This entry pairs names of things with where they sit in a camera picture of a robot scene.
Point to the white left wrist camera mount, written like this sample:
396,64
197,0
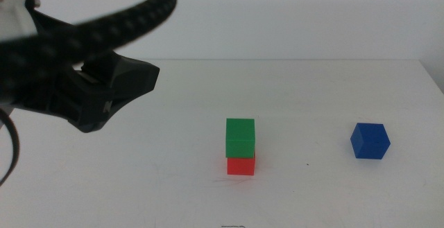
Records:
14,16

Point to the red cube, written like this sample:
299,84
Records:
241,167

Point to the blue cube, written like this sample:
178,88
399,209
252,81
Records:
370,141

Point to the green cube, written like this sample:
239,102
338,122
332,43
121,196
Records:
240,138

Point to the black left wrist camera bracket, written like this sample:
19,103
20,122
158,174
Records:
46,20

